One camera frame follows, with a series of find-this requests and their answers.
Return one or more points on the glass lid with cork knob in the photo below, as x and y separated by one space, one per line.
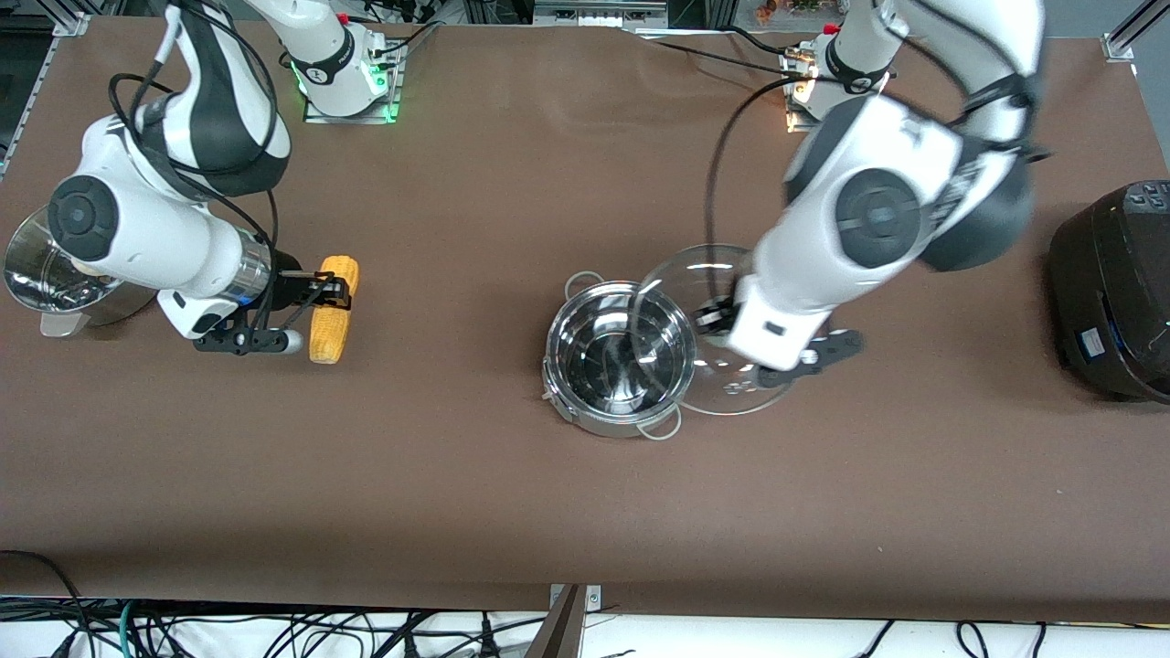
731 393

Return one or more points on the small metal bracket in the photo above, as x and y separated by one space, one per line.
594 596

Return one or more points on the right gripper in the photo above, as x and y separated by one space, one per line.
291 285

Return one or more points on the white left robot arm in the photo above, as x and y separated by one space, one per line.
877 219

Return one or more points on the black rice cooker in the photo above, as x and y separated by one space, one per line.
1115 292

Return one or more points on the yellow corn cob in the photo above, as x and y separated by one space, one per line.
327 334

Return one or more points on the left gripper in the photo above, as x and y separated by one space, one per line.
712 319

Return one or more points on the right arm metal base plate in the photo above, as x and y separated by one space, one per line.
395 96

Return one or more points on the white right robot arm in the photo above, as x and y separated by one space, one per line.
137 219

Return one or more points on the metal corner bracket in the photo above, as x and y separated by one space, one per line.
71 24
1119 47

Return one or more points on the grey metal box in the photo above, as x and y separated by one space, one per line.
599 13

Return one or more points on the aluminium profile post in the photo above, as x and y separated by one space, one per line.
559 631

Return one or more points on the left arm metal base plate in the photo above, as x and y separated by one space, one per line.
797 110

